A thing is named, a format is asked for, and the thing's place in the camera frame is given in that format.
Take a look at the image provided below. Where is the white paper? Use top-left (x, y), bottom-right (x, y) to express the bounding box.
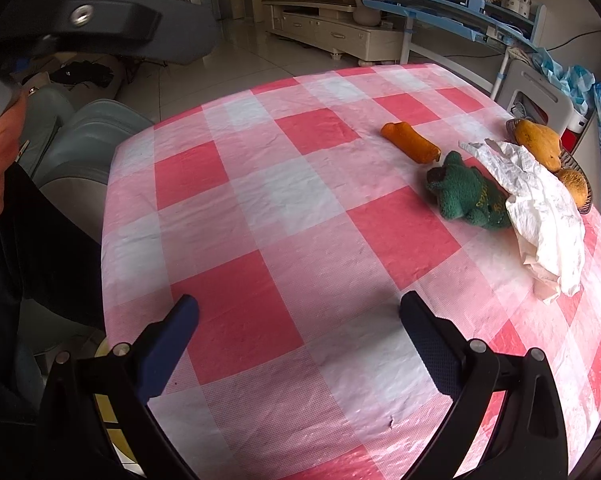
top-left (459, 139), bottom-right (585, 304)

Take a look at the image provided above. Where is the small orange peel piece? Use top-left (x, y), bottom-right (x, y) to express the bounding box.
top-left (381, 122), bottom-right (441, 165)

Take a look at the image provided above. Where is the yellow plastic trash bucket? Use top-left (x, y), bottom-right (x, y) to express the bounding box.
top-left (95, 394), bottom-right (143, 474)

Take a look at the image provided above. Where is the grey-green chair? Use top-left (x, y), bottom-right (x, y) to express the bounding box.
top-left (20, 84), bottom-right (153, 240)

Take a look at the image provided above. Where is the white TV cabinet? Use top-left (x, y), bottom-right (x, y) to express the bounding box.
top-left (262, 0), bottom-right (403, 66)

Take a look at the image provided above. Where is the pink kettlebell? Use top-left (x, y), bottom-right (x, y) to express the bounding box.
top-left (352, 0), bottom-right (381, 27)

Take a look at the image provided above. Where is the pink checkered tablecloth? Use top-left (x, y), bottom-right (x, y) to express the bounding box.
top-left (102, 64), bottom-right (601, 479)

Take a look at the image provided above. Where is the green plush toy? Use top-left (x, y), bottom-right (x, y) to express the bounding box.
top-left (426, 151), bottom-right (512, 230)

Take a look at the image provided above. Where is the yellow mango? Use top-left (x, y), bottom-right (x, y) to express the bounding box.
top-left (556, 168), bottom-right (589, 209)
top-left (514, 119), bottom-right (562, 172)

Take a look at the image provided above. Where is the woven fruit plate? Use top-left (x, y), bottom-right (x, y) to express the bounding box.
top-left (505, 118), bottom-right (592, 214)

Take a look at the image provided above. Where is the blue study desk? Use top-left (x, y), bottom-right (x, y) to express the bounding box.
top-left (364, 0), bottom-right (547, 99)

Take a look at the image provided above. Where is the white plastic stool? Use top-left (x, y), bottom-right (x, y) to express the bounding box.
top-left (497, 60), bottom-right (588, 134)

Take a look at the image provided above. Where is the light blue cloth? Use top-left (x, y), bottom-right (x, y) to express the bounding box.
top-left (530, 49), bottom-right (596, 116)

